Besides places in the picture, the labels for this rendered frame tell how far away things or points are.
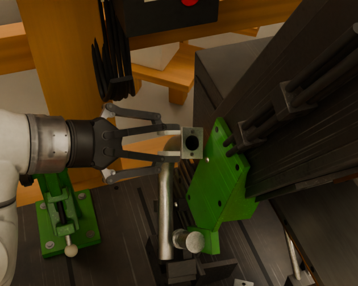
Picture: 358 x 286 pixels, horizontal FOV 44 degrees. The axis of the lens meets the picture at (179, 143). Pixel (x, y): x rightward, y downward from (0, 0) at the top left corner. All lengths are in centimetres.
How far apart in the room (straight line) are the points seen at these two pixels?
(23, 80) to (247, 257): 225
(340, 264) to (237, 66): 42
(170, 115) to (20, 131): 200
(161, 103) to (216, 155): 194
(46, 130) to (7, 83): 237
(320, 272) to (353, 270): 5
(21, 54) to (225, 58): 43
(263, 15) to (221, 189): 52
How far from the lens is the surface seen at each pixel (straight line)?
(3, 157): 64
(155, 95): 274
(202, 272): 91
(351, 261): 80
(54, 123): 67
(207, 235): 81
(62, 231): 97
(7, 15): 371
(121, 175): 72
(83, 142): 67
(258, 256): 103
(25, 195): 119
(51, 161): 66
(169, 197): 89
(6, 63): 102
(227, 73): 89
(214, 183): 77
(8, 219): 68
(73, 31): 89
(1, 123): 64
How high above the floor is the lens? 179
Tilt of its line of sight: 47 degrees down
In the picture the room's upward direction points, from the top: straight up
